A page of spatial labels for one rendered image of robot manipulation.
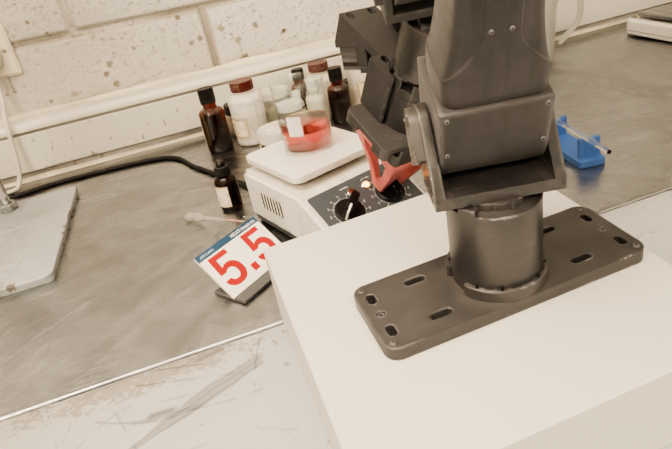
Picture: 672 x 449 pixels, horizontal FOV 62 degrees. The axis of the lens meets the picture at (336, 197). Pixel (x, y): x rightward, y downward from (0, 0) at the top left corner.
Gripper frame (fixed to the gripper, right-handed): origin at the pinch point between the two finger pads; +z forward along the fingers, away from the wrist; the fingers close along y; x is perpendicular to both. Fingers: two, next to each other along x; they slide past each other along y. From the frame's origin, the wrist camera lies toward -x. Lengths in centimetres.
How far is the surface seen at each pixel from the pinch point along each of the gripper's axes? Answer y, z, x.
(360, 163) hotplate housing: 0.3, 1.8, -4.5
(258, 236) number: 13.4, 7.0, -3.8
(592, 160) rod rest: -25.1, 0.5, 8.0
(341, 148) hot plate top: 1.5, 1.2, -6.9
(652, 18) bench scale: -83, 10, -19
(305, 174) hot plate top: 7.8, 0.1, -4.4
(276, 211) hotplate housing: 9.9, 7.3, -6.2
